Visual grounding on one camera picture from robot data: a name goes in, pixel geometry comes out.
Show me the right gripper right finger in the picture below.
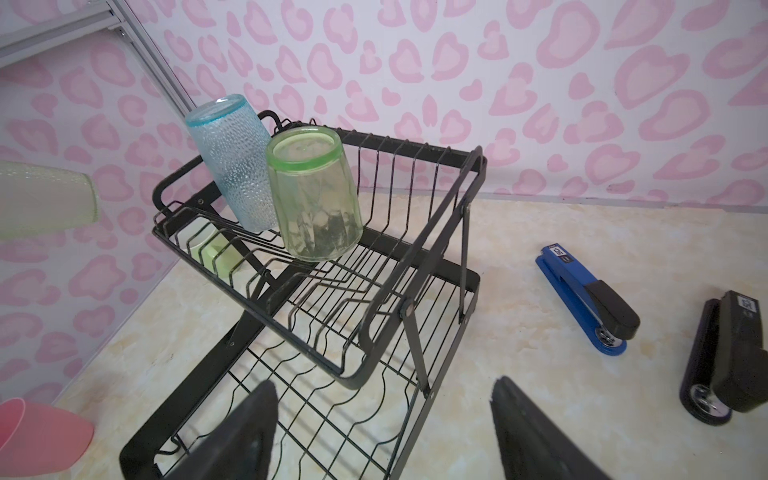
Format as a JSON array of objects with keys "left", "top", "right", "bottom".
[{"left": 490, "top": 376, "right": 608, "bottom": 479}]

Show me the black wire dish rack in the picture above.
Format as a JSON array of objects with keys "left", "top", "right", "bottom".
[{"left": 119, "top": 130, "right": 487, "bottom": 479}]

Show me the blue stapler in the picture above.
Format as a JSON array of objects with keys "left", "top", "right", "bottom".
[{"left": 535, "top": 243, "right": 640, "bottom": 356}]

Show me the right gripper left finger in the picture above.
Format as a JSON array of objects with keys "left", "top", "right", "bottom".
[{"left": 169, "top": 380, "right": 278, "bottom": 480}]

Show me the teal textured plastic cup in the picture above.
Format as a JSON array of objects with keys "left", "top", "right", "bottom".
[{"left": 185, "top": 94, "right": 278, "bottom": 233}]

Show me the pale green frosted cup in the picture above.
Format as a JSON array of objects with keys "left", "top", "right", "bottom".
[{"left": 1, "top": 160, "right": 100, "bottom": 241}]

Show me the light green transparent cup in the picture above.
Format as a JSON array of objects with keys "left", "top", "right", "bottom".
[{"left": 266, "top": 125, "right": 364, "bottom": 263}]

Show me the white mug green handle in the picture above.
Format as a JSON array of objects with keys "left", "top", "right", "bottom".
[{"left": 192, "top": 232, "right": 245, "bottom": 282}]

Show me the solid pink plastic cup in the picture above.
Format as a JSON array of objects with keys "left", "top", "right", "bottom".
[{"left": 1, "top": 398, "right": 95, "bottom": 478}]

